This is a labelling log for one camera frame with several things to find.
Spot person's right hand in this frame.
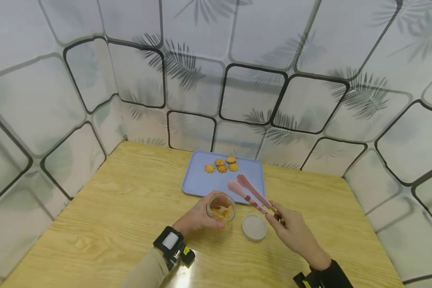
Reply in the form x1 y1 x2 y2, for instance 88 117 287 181
264 201 332 272

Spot person's left hand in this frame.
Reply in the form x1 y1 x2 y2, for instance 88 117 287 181
172 190 227 239

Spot small clear glass jar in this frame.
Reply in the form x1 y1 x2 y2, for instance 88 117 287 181
206 194 236 225

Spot pink food tongs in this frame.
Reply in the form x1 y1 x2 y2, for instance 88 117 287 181
227 174 284 223

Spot person's left forearm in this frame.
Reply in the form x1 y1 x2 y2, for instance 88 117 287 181
120 247 170 288

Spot light blue plastic tray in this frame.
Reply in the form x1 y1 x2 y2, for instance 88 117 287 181
181 150 266 205

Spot round grey jar lid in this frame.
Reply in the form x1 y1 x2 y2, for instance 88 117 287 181
241 214 268 242

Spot black wrist band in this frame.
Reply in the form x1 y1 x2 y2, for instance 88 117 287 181
153 226 196 272
292 272 323 288

